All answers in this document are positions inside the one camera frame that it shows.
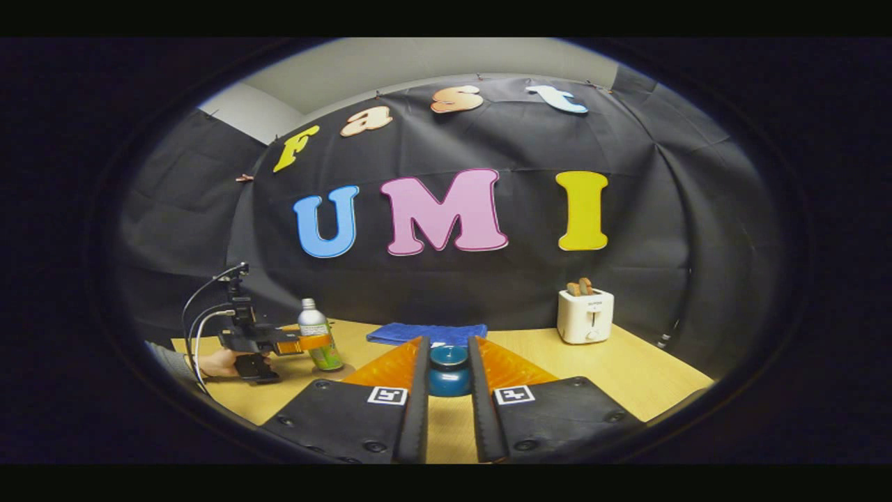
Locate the blue teacup lid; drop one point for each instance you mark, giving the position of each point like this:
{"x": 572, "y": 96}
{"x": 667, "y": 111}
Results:
{"x": 449, "y": 357}

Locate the silver water bottle green label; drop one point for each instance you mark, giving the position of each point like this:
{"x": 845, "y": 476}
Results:
{"x": 312, "y": 321}

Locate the blue folded cloth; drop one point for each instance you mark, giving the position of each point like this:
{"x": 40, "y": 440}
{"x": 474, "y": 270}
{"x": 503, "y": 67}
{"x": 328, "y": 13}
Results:
{"x": 404, "y": 333}

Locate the brown bread slice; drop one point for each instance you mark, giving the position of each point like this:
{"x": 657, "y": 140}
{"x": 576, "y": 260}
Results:
{"x": 573, "y": 289}
{"x": 587, "y": 286}

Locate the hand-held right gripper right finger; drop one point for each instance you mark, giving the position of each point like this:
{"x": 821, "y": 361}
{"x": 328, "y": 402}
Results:
{"x": 482, "y": 418}

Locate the black backdrop cloth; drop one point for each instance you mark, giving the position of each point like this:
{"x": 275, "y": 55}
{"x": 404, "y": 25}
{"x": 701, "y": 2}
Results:
{"x": 488, "y": 293}

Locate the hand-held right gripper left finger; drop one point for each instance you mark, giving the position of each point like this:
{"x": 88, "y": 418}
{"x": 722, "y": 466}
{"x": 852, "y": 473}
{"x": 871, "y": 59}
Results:
{"x": 417, "y": 418}

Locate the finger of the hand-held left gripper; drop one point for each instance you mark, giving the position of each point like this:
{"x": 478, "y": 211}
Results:
{"x": 317, "y": 342}

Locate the white toaster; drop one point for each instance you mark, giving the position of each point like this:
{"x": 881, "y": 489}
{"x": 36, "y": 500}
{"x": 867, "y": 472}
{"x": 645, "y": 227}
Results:
{"x": 585, "y": 317}

